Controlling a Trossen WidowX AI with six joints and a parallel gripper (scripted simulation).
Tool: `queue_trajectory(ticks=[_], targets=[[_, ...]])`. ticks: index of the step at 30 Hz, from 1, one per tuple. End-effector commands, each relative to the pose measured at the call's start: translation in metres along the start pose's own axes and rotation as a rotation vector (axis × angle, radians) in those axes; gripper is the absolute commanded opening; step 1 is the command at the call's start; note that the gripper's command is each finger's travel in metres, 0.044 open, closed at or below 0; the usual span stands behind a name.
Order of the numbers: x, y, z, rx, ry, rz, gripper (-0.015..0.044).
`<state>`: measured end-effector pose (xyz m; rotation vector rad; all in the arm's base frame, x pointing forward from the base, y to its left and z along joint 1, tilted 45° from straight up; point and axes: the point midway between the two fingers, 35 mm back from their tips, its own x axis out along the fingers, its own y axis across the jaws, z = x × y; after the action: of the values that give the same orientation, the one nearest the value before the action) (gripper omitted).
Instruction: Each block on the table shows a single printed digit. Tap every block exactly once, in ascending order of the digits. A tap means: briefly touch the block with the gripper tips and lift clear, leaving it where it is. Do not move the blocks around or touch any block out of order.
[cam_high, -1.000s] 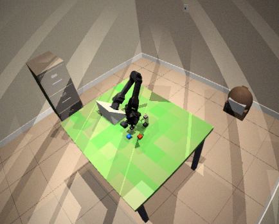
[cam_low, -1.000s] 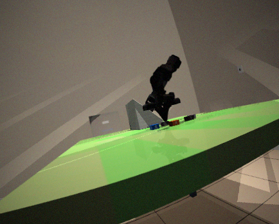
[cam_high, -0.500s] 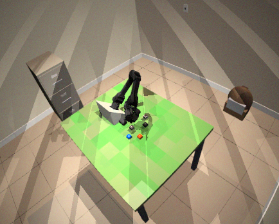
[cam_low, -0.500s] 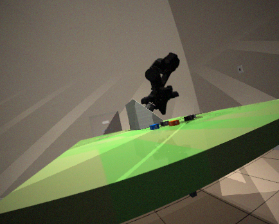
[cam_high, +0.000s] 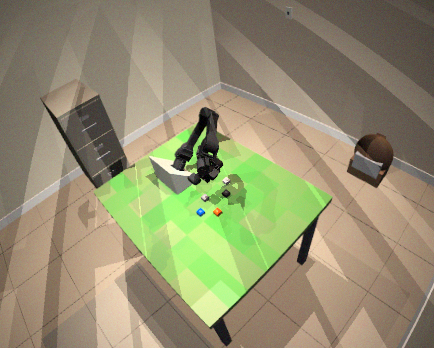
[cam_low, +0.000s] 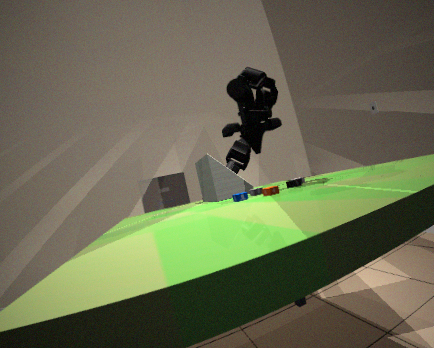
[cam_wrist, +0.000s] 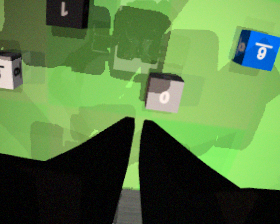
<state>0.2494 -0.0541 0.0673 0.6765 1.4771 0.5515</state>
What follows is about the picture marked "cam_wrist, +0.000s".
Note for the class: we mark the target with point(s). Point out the blue block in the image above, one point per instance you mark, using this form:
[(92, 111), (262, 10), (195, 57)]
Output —
[(256, 50)]

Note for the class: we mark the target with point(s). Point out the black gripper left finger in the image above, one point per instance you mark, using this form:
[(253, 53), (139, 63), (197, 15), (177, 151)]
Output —
[(79, 186)]

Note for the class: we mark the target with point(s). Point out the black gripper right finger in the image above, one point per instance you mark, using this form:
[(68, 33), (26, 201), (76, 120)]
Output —
[(176, 187)]

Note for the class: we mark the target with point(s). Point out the black block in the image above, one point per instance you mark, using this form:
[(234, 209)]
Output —
[(67, 13)]

